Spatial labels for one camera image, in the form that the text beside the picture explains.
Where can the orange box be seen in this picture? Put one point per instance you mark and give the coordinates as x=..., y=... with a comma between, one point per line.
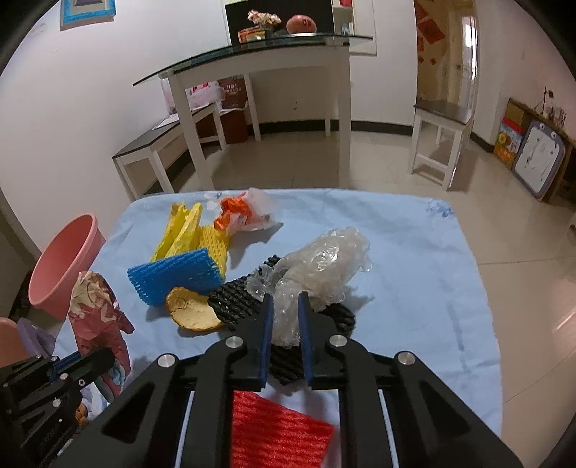
x=252, y=35

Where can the yellow foam fruit net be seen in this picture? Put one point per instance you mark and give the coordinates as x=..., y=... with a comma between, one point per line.
x=216, y=247

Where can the clear plastic bag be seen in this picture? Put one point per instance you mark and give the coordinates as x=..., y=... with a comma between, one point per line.
x=324, y=261

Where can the light blue blanket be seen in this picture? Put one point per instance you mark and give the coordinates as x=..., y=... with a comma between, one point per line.
x=405, y=279

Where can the white bench with dark top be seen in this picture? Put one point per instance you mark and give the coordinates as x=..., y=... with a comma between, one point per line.
x=148, y=144

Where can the glass top white table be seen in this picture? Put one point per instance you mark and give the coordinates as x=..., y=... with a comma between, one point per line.
x=252, y=54

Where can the round orange fruit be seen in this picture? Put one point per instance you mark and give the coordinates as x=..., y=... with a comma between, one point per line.
x=301, y=24

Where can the orange pomelo peel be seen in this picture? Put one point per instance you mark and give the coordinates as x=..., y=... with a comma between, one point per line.
x=191, y=310

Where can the blue foam fruit net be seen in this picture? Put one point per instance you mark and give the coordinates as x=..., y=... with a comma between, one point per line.
x=175, y=274

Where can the red floral printed wrapper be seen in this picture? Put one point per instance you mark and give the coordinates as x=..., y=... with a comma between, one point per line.
x=96, y=315

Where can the black foam fruit net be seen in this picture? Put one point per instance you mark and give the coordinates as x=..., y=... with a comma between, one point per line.
x=234, y=301

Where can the paper sheet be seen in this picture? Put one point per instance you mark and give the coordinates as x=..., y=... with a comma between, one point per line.
x=167, y=120

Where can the grey framed drawing board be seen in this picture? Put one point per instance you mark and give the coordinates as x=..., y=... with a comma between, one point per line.
x=537, y=157

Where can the yellow plastic bag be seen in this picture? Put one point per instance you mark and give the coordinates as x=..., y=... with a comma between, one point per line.
x=177, y=234

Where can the artificial flower bunch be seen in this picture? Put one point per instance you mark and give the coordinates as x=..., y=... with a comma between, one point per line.
x=264, y=19

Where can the purple cloth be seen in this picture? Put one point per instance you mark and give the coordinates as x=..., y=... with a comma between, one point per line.
x=38, y=337

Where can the colourful cardboard box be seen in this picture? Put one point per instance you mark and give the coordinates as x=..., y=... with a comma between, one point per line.
x=508, y=139

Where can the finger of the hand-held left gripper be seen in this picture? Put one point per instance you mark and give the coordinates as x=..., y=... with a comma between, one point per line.
x=92, y=363

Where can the black board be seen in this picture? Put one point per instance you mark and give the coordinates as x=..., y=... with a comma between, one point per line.
x=236, y=15

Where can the pink plastic basin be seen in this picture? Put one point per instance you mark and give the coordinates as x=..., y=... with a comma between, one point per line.
x=63, y=265

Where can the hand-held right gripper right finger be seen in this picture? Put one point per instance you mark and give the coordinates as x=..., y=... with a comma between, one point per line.
x=306, y=342

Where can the orange and white plastic bag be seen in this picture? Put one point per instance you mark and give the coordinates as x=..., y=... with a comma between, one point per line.
x=252, y=209

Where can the dark red gift box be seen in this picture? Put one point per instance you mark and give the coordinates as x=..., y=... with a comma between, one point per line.
x=234, y=112

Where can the red foam fruit net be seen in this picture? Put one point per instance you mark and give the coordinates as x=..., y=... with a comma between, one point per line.
x=274, y=432

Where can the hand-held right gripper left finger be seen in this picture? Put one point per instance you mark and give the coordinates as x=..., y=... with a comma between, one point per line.
x=266, y=342

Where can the white stool with dark top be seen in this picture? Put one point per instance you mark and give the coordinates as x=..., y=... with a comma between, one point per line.
x=443, y=112

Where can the blue framed wall picture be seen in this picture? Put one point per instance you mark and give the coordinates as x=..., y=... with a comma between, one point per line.
x=87, y=11

